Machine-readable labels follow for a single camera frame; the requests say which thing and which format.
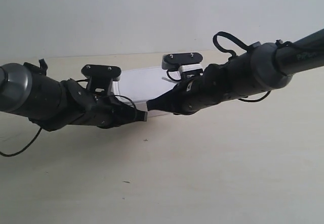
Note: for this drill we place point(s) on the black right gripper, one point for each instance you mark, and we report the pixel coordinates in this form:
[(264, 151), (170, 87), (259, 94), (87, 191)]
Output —
[(198, 90)]

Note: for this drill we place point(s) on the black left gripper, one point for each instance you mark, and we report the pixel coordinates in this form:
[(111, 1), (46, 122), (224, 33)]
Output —
[(85, 108)]

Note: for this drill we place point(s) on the white lidded plastic container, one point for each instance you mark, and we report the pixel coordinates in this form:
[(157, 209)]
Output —
[(141, 85)]

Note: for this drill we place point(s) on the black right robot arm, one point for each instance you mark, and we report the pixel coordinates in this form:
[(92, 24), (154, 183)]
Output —
[(250, 70)]

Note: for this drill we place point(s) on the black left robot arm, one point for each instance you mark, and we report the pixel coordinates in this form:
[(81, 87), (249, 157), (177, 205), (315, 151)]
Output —
[(27, 91)]

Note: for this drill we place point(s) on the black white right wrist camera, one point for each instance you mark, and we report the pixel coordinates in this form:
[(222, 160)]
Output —
[(182, 66)]

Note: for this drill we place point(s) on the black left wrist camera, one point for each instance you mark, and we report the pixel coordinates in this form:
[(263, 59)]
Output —
[(100, 78)]

